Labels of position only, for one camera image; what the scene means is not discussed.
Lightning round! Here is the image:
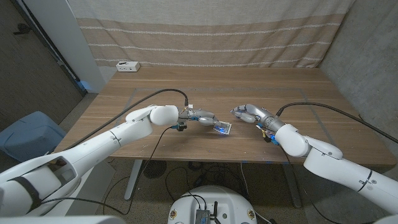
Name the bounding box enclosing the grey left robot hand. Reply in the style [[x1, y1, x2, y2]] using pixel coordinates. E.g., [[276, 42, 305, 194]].
[[177, 107, 227, 132]]

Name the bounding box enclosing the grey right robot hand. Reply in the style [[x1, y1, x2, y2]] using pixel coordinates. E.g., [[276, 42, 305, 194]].
[[229, 103, 285, 133]]

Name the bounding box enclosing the one dollar bill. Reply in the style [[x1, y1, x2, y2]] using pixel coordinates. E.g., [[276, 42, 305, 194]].
[[213, 121, 233, 136]]

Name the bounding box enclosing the round black floor fan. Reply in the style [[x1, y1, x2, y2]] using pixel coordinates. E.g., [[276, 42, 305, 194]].
[[142, 160, 167, 180]]

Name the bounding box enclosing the beige striped backdrop cloth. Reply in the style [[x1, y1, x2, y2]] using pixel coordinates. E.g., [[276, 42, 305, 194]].
[[67, 0, 355, 68]]

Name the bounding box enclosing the grey table leg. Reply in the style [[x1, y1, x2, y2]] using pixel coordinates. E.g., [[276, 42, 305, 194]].
[[281, 164, 302, 208]]

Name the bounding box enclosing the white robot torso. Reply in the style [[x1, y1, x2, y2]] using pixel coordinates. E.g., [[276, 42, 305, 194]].
[[167, 185, 258, 224]]

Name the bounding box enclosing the white power strip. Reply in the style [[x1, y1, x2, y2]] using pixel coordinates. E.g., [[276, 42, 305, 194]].
[[116, 61, 141, 73]]

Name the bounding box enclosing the white table leg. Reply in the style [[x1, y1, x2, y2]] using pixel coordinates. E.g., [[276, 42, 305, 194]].
[[124, 159, 144, 200]]

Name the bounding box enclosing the blue plastic bin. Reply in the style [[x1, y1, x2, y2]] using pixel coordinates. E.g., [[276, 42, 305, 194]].
[[0, 111, 67, 166]]

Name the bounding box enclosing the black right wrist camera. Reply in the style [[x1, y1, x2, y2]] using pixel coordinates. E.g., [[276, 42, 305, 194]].
[[262, 132, 279, 146]]

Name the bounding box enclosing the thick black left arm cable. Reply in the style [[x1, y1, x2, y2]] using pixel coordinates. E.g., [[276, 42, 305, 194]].
[[49, 88, 190, 155]]

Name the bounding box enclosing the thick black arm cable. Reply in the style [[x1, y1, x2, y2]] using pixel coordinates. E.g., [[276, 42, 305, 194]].
[[275, 101, 398, 144], [49, 88, 190, 155]]

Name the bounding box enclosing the black floor cable bundle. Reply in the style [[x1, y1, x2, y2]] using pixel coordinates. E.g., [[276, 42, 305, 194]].
[[164, 161, 249, 203]]

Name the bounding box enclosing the thin black left wrist cable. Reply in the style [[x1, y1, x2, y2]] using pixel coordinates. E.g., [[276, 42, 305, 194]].
[[37, 126, 175, 216]]

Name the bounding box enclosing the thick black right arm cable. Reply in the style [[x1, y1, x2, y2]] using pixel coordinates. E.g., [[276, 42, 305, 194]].
[[275, 101, 398, 144]]

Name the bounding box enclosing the black door handle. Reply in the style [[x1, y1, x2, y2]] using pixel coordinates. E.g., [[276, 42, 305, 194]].
[[12, 23, 32, 35]]

